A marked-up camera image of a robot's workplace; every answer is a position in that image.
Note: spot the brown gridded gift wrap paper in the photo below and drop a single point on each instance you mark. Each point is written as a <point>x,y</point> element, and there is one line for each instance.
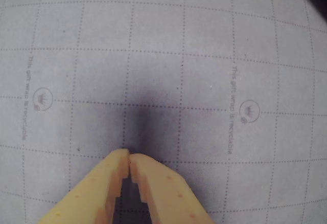
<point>76,55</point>

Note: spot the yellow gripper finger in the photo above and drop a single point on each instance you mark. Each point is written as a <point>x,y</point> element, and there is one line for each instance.
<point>168,196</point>
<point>89,196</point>

